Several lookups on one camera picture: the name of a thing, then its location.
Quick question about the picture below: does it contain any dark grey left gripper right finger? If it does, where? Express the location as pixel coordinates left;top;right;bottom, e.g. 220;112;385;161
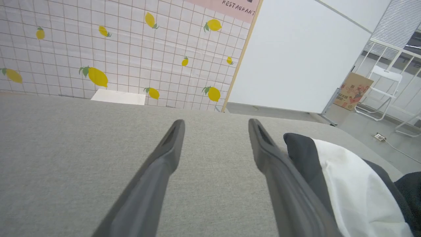
249;118;342;237

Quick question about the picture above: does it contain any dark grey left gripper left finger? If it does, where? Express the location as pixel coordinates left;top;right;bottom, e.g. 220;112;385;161
92;119;186;237

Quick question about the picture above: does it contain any white and dark grey garment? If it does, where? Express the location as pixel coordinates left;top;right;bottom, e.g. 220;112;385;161
284;133;421;237

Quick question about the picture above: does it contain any white box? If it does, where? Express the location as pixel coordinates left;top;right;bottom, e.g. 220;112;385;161
90;89;146;106

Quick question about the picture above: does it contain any grey metal partition foot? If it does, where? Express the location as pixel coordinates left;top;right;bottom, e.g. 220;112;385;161
321;88;340;127

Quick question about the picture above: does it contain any brown cardboard box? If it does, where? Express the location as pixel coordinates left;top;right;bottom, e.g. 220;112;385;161
333;72;374;111

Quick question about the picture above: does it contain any lemon print grid backdrop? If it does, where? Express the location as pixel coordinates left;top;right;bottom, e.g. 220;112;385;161
0;0;252;111

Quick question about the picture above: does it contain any white metal railing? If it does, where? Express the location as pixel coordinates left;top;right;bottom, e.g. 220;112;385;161
354;38;421;116

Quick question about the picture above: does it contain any grey window blind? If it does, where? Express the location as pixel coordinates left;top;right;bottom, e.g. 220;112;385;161
363;0;421;60

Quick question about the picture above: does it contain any white power cable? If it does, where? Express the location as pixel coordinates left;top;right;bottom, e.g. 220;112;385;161
383;140;421;156

